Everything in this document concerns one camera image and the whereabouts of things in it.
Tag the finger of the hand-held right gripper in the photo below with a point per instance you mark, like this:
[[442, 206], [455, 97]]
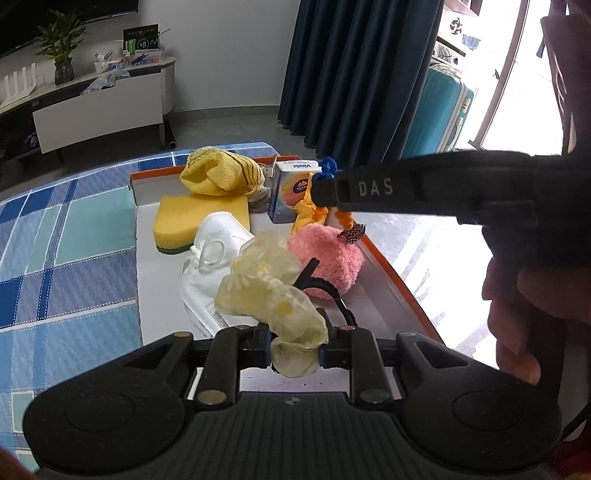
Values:
[[325, 191]]

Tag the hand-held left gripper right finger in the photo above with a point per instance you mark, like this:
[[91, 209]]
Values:
[[332, 355]]

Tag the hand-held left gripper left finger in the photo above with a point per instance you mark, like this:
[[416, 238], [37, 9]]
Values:
[[254, 350]]

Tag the colourful tissue pack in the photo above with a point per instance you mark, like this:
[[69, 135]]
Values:
[[291, 189]]

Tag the pink fluffy scrunchie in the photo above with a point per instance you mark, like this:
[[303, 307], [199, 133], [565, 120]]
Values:
[[323, 254]]

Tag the pale yellow sheer scrunchie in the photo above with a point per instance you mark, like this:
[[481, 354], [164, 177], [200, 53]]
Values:
[[268, 286]]

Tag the black hair band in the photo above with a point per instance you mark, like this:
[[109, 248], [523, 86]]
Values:
[[308, 278]]

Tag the yellow striped towel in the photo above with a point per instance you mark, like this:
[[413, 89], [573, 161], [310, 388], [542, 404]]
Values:
[[217, 170]]

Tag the white orange-edged box lid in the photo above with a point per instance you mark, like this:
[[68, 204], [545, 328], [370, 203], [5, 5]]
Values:
[[157, 295]]

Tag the white face mask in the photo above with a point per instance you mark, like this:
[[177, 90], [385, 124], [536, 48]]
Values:
[[217, 230]]

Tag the yellow sponge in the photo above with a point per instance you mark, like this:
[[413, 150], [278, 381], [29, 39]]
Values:
[[184, 217]]

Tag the person's right hand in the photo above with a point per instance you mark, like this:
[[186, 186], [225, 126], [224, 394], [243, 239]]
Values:
[[508, 314]]

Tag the teal suitcase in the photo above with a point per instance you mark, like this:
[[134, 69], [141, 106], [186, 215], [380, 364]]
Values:
[[438, 110]]

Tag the dark blue curtain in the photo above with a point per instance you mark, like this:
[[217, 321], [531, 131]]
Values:
[[351, 69]]

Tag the black roll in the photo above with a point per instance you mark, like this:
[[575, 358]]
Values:
[[170, 134]]

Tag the blue checked tablecloth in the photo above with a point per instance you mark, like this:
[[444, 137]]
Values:
[[69, 240]]

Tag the black green box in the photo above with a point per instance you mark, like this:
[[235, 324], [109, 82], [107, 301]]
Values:
[[141, 39]]

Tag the white dark TV stand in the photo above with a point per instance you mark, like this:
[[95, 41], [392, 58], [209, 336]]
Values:
[[101, 106]]

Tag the pile of small clutter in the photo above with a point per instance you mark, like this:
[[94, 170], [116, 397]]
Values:
[[115, 69]]

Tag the plant in dark vase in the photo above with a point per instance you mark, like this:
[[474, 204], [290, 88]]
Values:
[[63, 73]]

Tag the white router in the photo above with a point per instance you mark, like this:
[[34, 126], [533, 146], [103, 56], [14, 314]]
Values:
[[21, 99]]

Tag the black television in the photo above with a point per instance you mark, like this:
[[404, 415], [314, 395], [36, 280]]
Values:
[[27, 23]]

